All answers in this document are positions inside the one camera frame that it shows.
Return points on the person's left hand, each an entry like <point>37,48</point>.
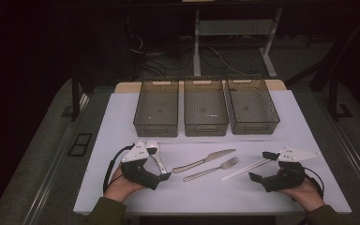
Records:
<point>122,187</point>

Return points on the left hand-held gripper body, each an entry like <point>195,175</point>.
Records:
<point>136,170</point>

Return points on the silver fork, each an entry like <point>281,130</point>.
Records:
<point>212,170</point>

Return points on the white metal desk frame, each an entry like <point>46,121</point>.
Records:
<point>197,62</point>

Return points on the black metal stand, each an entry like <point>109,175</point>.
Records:
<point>75,100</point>
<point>333,100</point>

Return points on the person's right hand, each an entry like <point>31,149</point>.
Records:
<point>307,195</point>

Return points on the clear brown plastic bin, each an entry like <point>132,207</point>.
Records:
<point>251,106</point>
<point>156,109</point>
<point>205,108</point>

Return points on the silver table knife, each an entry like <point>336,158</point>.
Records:
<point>200,162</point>

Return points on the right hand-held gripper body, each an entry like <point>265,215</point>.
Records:
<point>286,179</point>

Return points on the white ceramic spoon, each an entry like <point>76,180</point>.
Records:
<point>152,145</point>

